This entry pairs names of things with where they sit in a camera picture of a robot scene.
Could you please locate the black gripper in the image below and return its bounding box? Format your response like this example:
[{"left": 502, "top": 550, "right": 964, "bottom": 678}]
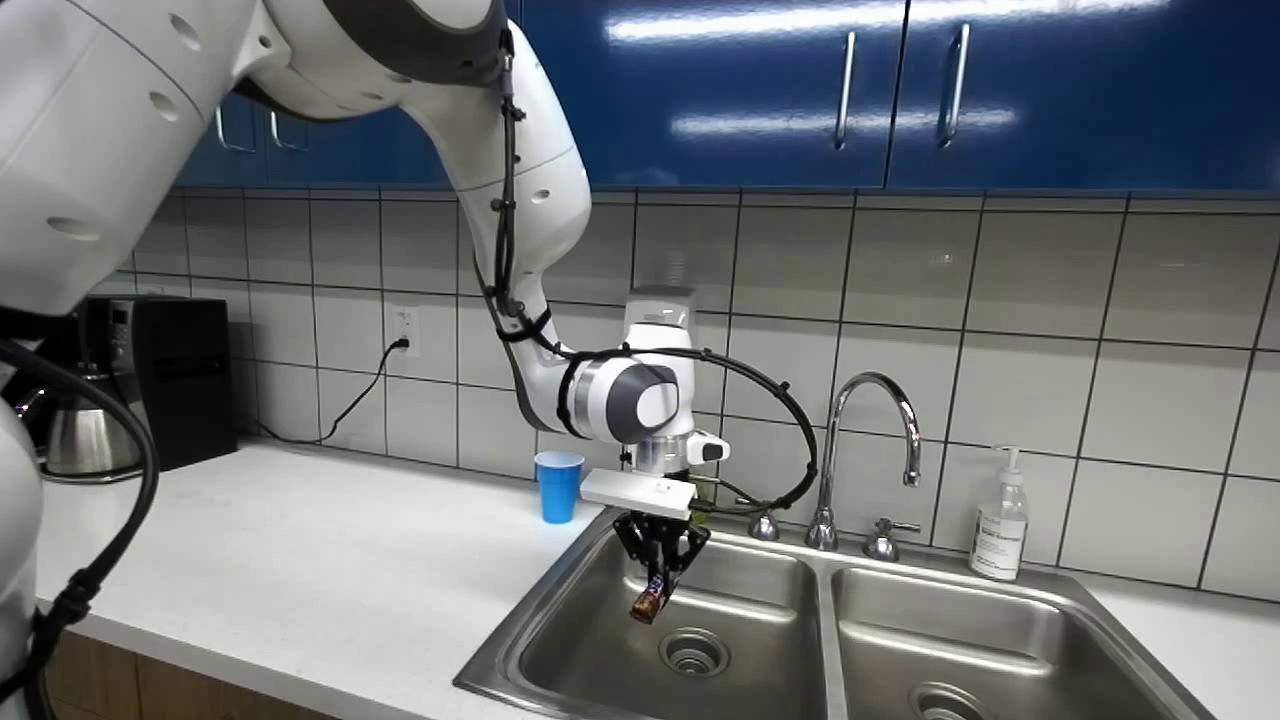
[{"left": 611, "top": 513, "right": 709, "bottom": 591}]

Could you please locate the brown chocolate bar wrapper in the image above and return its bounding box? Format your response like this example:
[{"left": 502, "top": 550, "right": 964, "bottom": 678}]
[{"left": 627, "top": 577, "right": 673, "bottom": 624}]

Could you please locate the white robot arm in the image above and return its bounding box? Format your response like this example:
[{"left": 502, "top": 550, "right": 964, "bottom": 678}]
[{"left": 0, "top": 0, "right": 691, "bottom": 480}]

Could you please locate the stainless steel double sink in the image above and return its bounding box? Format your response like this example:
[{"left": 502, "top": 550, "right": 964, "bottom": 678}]
[{"left": 455, "top": 517, "right": 1217, "bottom": 720}]

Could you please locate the blue plastic cup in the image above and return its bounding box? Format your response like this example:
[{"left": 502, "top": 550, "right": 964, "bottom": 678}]
[{"left": 533, "top": 451, "right": 584, "bottom": 525}]

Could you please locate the chrome gooseneck faucet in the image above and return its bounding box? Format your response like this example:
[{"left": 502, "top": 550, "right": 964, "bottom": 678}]
[{"left": 800, "top": 372, "right": 927, "bottom": 559}]

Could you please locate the clear hand soap pump bottle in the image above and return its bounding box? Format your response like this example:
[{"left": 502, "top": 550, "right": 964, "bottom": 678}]
[{"left": 968, "top": 451, "right": 1030, "bottom": 581}]

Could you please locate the blue left cabinet door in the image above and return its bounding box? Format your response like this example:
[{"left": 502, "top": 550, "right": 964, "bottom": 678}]
[{"left": 180, "top": 0, "right": 903, "bottom": 192}]

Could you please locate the blue cabinet door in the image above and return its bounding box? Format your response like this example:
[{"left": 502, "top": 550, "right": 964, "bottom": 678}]
[
  {"left": 888, "top": 0, "right": 1280, "bottom": 197},
  {"left": 180, "top": 0, "right": 903, "bottom": 192}
]

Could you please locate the black coffee maker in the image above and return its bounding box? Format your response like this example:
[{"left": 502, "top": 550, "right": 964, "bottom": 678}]
[{"left": 89, "top": 294, "right": 236, "bottom": 467}]

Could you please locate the steel coffee carafe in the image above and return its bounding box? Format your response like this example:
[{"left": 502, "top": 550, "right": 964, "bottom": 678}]
[{"left": 44, "top": 395, "right": 142, "bottom": 474}]

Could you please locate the blue right cabinet door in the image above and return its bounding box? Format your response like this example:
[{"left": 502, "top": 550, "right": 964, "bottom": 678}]
[{"left": 888, "top": 0, "right": 1280, "bottom": 197}]

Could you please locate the white wall soap dispenser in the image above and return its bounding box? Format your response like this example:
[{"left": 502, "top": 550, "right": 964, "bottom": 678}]
[{"left": 626, "top": 294, "right": 691, "bottom": 347}]

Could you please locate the black power cord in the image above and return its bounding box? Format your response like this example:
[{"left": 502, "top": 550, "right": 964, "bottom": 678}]
[{"left": 253, "top": 334, "right": 413, "bottom": 451}]

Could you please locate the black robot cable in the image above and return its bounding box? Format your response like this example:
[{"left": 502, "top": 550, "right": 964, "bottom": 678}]
[{"left": 485, "top": 23, "right": 821, "bottom": 517}]

